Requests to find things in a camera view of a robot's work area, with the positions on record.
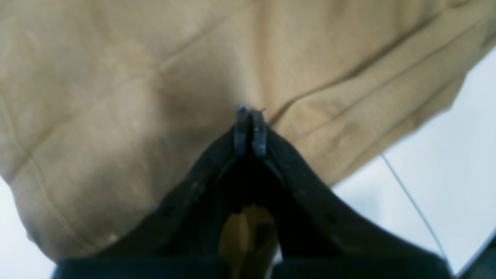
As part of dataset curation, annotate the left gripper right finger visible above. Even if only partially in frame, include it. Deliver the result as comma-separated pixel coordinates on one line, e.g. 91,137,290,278
250,111,452,279

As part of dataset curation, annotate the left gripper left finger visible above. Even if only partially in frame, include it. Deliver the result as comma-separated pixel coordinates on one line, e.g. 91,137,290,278
53,105,250,279

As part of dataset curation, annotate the brown t-shirt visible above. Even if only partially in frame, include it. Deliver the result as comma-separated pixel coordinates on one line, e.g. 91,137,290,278
1,0,495,279

